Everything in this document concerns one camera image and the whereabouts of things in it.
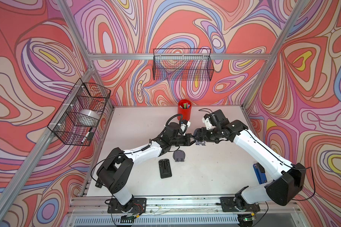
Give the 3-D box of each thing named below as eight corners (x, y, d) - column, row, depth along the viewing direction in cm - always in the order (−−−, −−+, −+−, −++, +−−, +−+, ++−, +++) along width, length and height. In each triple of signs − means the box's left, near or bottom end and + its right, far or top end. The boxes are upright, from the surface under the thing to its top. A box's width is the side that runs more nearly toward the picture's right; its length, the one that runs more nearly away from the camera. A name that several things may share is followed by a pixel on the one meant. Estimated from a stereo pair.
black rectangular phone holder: (160, 179, 84) (160, 177, 82) (158, 161, 92) (158, 159, 89) (172, 177, 85) (172, 175, 83) (169, 159, 92) (169, 157, 90)
